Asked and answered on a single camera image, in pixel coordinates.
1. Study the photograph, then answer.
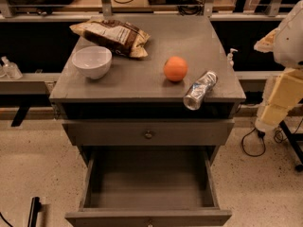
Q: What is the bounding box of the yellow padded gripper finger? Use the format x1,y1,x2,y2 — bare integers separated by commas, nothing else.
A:
255,104,288,131
268,69,303,109

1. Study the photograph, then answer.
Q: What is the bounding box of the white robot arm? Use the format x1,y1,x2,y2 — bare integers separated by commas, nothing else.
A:
254,0,303,131

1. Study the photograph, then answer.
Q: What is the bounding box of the closed grey top drawer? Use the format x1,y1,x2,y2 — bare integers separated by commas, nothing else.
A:
62,119,234,147

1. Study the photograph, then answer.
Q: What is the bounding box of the grey wooden drawer cabinet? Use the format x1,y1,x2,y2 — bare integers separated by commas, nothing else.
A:
48,14,247,227

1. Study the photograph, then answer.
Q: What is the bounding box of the open grey middle drawer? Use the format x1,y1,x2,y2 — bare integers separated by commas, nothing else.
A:
65,147,232,227

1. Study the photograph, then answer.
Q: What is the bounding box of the black stand leg right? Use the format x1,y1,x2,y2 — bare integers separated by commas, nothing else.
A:
279,121,303,172

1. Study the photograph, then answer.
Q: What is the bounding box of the white pump bottle right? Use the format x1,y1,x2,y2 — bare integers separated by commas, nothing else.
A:
226,48,238,67

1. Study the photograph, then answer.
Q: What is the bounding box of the orange fruit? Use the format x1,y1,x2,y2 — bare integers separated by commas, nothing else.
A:
163,56,187,82

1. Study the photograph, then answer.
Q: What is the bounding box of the brown chip bag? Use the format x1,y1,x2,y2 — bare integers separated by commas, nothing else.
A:
70,19,150,59

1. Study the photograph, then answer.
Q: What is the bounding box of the white ceramic bowl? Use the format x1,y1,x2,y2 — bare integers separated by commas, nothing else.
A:
72,45,112,79

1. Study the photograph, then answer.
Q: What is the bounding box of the black bar on floor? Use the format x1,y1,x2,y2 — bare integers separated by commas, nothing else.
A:
27,197,41,227

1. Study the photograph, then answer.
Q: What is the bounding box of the clear sanitizer bottle left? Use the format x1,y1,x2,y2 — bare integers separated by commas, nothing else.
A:
1,56,23,79

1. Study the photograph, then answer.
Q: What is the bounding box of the black power cable on floor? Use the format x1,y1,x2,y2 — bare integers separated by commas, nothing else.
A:
241,127,267,158

